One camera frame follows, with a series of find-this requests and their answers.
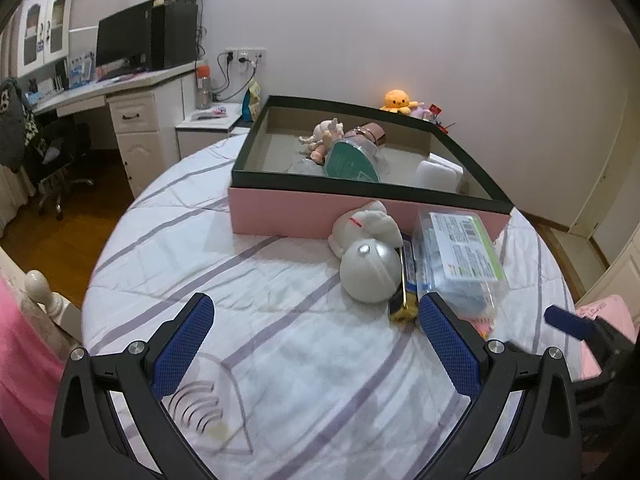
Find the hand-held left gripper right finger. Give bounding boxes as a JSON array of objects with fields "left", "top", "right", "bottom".
[{"left": 417, "top": 291, "right": 583, "bottom": 480}]

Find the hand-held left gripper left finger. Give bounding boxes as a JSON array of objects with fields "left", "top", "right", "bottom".
[{"left": 49, "top": 292, "right": 216, "bottom": 480}]

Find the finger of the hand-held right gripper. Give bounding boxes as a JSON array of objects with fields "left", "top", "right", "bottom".
[{"left": 544, "top": 305, "right": 597, "bottom": 342}]

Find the clear plastic box with label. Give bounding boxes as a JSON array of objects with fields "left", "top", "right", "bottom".
[{"left": 411, "top": 210, "right": 511, "bottom": 321}]

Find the white round night light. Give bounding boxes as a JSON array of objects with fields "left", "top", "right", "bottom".
[{"left": 340, "top": 239, "right": 403, "bottom": 303}]

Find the white plush toy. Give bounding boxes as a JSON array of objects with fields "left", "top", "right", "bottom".
[{"left": 330, "top": 200, "right": 403, "bottom": 256}]

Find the pink box with black rim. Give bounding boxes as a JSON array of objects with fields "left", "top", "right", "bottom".
[{"left": 229, "top": 95, "right": 515, "bottom": 246}]

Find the white rectangular box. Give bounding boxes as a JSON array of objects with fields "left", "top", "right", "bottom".
[{"left": 415, "top": 152, "right": 463, "bottom": 193}]

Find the rose gold cup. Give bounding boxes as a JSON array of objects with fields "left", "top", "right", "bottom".
[{"left": 342, "top": 122, "right": 386, "bottom": 148}]

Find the big-headed pig doll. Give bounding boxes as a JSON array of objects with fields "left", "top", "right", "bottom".
[{"left": 299, "top": 119, "right": 346, "bottom": 153}]

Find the pink quilt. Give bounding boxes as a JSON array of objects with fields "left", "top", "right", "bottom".
[{"left": 575, "top": 295, "right": 631, "bottom": 381}]

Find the white door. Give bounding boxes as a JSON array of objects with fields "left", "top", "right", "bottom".
[{"left": 570, "top": 85, "right": 636, "bottom": 241}]

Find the white nightstand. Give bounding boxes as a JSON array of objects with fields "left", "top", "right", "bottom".
[{"left": 175, "top": 102, "right": 251, "bottom": 161}]

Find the white desk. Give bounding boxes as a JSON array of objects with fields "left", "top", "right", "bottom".
[{"left": 35, "top": 60, "right": 208, "bottom": 198}]

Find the cream curtain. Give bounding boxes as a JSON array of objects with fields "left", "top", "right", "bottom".
[{"left": 0, "top": 160, "right": 36, "bottom": 236}]

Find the black office chair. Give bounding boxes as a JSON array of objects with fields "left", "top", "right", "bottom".
[{"left": 22, "top": 110, "right": 96, "bottom": 221}]

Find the orange octopus plush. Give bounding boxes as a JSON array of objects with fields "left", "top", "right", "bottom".
[{"left": 379, "top": 89, "right": 420, "bottom": 113}]

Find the blue and yellow snack bag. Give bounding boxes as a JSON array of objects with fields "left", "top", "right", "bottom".
[{"left": 242, "top": 80, "right": 263, "bottom": 122}]

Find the water bottle with orange lid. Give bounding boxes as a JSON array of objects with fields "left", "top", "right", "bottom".
[{"left": 195, "top": 64, "right": 211, "bottom": 110}]

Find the grey hanging jacket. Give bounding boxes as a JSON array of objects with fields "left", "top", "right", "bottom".
[{"left": 0, "top": 77, "right": 31, "bottom": 168}]

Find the blue printed box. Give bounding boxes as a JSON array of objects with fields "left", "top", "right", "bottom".
[{"left": 67, "top": 52, "right": 96, "bottom": 88}]

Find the black computer tower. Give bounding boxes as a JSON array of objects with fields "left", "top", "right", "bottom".
[{"left": 150, "top": 1, "right": 199, "bottom": 72}]

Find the black computer monitor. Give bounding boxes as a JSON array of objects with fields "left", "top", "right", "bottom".
[{"left": 95, "top": 0, "right": 153, "bottom": 68}]

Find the white glass-door cabinet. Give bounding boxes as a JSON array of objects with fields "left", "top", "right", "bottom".
[{"left": 17, "top": 0, "right": 73, "bottom": 78}]

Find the cream bed post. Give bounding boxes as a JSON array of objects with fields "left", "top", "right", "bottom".
[{"left": 25, "top": 270, "right": 83, "bottom": 346}]

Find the black power cable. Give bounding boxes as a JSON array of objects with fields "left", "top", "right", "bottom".
[{"left": 212, "top": 55, "right": 236, "bottom": 101}]

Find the white wall socket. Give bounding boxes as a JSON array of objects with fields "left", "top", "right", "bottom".
[{"left": 225, "top": 47, "right": 267, "bottom": 65}]

